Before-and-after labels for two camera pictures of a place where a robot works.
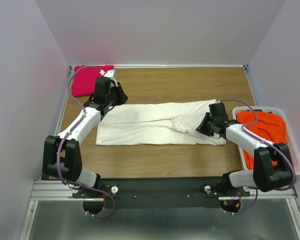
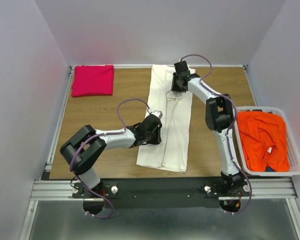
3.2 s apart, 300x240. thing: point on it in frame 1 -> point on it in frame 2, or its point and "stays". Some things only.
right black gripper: [206, 125] -> [175, 85]
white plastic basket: [297, 164] stays
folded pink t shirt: [84, 80] stays
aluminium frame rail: [50, 190] stays
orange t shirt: [269, 126] stays
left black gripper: [117, 94] -> [159, 133]
